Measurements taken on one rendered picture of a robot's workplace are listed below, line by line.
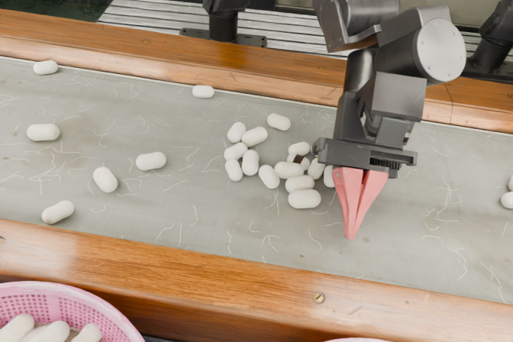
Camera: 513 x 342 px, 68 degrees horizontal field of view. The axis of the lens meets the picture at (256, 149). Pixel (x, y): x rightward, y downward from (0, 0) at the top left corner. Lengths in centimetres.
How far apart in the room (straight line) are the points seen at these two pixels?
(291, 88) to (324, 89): 5
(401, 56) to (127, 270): 32
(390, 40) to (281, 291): 26
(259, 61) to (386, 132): 35
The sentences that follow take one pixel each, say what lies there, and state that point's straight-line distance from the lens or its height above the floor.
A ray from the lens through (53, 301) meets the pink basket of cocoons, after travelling 40.
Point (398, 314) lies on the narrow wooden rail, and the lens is 39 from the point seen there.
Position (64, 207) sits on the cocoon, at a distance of 45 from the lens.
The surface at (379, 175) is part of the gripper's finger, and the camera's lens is 40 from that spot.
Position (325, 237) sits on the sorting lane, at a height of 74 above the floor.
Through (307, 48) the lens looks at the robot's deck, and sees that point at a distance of 91.
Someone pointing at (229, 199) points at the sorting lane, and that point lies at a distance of 45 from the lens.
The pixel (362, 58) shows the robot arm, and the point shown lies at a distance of 43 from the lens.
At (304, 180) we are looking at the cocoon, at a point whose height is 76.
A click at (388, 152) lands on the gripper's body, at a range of 41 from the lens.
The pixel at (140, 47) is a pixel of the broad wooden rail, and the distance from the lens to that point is 68.
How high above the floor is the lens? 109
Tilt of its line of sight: 43 degrees down
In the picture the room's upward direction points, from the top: 7 degrees clockwise
